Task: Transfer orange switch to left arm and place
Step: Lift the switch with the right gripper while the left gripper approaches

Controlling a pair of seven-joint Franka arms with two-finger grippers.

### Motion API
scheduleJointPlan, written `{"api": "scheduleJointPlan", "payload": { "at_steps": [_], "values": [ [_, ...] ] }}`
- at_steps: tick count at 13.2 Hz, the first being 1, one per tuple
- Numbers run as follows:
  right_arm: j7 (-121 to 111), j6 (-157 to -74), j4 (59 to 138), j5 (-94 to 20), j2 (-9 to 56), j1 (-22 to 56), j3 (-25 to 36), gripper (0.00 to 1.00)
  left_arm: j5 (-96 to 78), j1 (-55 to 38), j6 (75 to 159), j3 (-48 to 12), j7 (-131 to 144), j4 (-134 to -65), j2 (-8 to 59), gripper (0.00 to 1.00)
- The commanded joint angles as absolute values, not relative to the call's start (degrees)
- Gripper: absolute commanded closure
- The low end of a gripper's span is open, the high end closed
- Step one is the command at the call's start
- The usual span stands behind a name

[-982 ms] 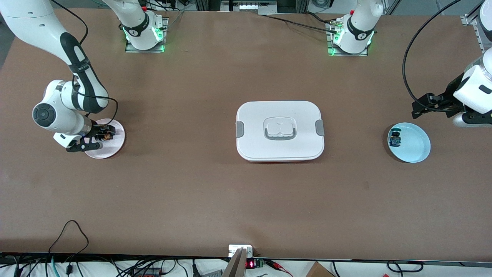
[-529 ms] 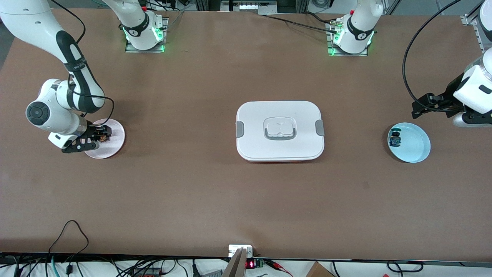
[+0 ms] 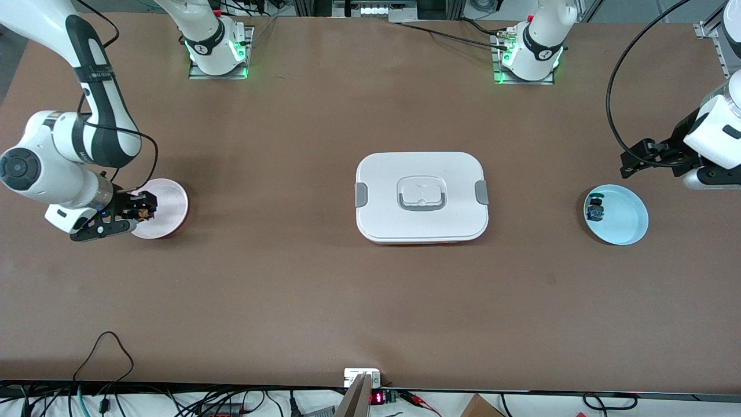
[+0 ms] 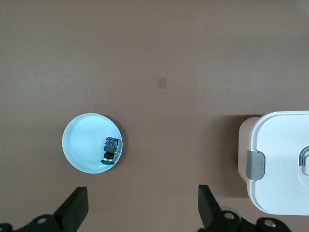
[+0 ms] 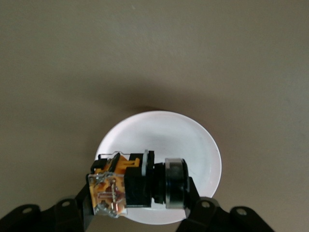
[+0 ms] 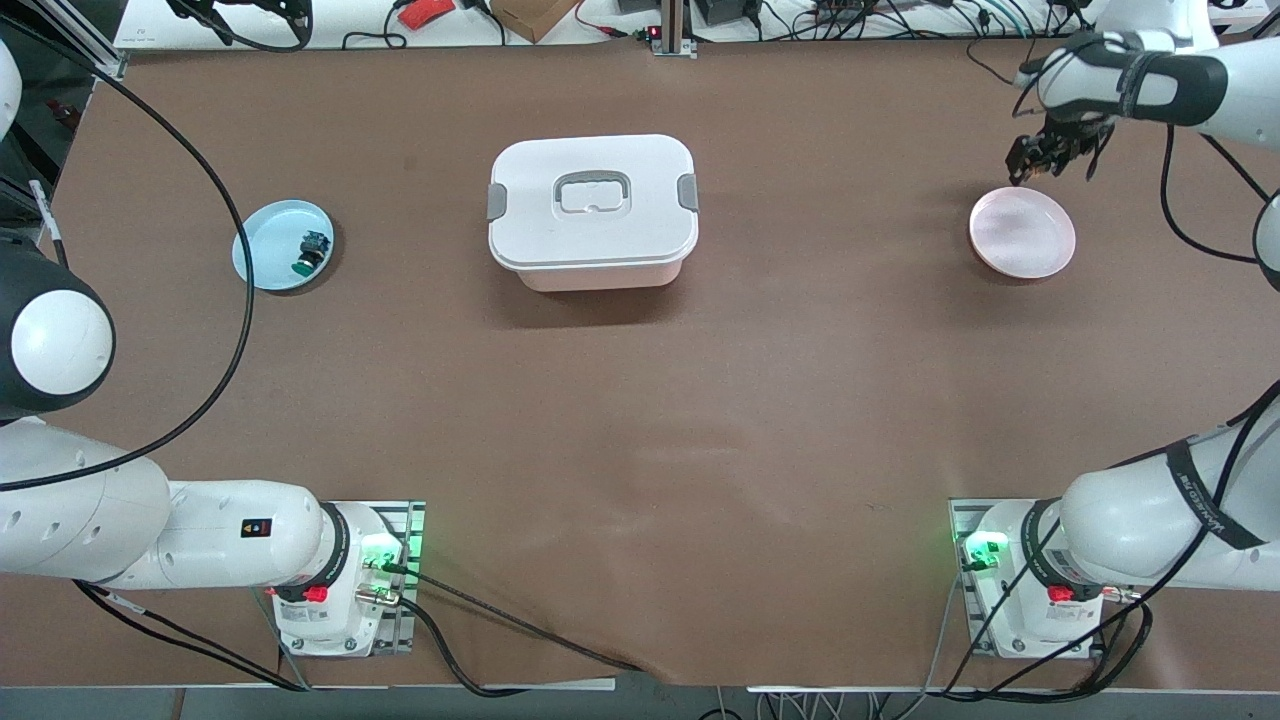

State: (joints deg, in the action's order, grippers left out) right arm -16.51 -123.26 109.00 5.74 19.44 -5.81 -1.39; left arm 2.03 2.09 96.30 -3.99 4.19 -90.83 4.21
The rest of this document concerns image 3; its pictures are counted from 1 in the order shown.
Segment white lunch box grey clips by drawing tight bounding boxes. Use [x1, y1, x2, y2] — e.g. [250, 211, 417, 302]
[354, 152, 490, 245]

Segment brown cardboard box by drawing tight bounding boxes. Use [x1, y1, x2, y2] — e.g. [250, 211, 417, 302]
[460, 394, 505, 417]

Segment white plate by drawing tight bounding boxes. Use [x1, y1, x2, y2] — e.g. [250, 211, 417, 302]
[129, 178, 189, 240]

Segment light blue round plate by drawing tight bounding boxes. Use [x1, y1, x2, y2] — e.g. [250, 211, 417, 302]
[583, 184, 650, 246]

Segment perforated metal strip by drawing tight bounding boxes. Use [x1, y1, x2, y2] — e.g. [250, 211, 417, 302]
[716, 36, 731, 81]

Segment grey aluminium bar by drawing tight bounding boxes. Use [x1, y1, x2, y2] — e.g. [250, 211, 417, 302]
[333, 374, 374, 417]

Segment white connector device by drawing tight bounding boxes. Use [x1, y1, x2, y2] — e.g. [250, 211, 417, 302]
[333, 0, 417, 23]

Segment red clip lead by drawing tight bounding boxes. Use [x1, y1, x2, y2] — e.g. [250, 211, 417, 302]
[402, 391, 442, 417]

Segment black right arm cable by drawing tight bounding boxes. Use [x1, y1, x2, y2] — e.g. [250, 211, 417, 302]
[75, 0, 159, 195]

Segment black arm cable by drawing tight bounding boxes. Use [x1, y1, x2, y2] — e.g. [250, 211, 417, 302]
[75, 0, 159, 195]
[606, 0, 695, 169]

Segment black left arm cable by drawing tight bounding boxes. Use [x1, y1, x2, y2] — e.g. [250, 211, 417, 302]
[606, 0, 695, 169]

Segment black looped thin cable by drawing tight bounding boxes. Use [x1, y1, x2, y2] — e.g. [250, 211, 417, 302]
[72, 331, 135, 400]

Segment aluminium frame profile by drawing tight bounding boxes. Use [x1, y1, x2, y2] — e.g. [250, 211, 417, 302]
[694, 21, 727, 40]

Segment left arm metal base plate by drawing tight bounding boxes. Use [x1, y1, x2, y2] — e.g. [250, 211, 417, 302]
[492, 32, 555, 86]

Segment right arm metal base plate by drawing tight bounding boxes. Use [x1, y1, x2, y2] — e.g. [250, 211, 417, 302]
[188, 26, 254, 80]

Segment black coiled cable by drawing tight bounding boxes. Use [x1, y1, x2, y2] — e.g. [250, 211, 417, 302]
[582, 393, 639, 412]

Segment black cable on table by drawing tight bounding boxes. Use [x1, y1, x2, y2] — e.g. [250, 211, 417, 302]
[398, 20, 510, 50]

